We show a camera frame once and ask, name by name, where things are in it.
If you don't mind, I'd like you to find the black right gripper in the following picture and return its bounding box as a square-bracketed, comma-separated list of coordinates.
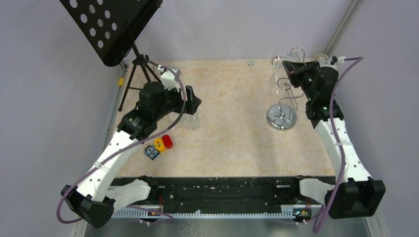
[283, 60, 320, 101]

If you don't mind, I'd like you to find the etched wine glass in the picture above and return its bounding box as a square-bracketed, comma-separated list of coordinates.
[315, 53, 330, 66]
[285, 47, 305, 63]

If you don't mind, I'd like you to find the clear smooth wine glass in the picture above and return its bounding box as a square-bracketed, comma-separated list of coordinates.
[169, 113, 184, 131]

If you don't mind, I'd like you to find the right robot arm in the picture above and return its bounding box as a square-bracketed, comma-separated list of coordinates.
[282, 61, 386, 219]

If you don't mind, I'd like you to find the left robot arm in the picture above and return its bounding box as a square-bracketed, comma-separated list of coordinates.
[56, 82, 202, 229]

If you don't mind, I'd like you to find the chrome wine glass rack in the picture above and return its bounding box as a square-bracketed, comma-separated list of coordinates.
[266, 67, 304, 131]

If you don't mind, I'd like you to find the red cylinder block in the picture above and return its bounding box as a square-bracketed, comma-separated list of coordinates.
[162, 134, 173, 149]

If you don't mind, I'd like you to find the black perforated music stand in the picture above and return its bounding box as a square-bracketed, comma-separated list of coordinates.
[59, 0, 166, 113]

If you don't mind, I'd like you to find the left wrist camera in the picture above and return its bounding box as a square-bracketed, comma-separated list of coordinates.
[158, 65, 180, 92]

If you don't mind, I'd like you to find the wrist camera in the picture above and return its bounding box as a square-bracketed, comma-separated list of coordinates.
[158, 65, 180, 92]
[330, 56, 346, 68]

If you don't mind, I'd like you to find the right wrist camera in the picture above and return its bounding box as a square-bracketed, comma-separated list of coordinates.
[330, 56, 346, 68]

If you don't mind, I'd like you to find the yellow ring block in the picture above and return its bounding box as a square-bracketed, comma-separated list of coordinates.
[154, 138, 166, 153]

